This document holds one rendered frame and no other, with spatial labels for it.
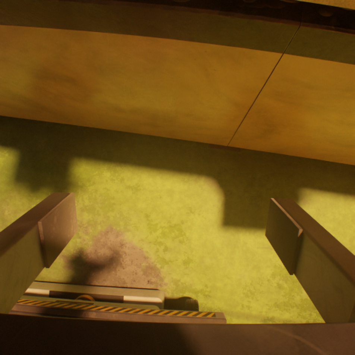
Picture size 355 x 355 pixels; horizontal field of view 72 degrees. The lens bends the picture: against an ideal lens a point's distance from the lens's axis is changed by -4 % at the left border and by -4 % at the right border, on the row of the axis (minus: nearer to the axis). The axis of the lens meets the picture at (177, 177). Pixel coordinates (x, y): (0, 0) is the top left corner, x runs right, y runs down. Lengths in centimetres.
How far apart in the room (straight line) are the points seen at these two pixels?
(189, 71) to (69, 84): 35
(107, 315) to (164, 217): 46
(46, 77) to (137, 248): 72
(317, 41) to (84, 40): 40
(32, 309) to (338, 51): 95
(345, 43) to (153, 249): 93
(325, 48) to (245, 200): 76
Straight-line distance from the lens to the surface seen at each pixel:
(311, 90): 61
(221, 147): 113
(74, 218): 17
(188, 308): 101
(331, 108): 69
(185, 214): 109
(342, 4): 42
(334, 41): 48
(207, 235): 110
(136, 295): 102
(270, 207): 16
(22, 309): 93
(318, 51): 50
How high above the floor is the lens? 109
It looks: 82 degrees down
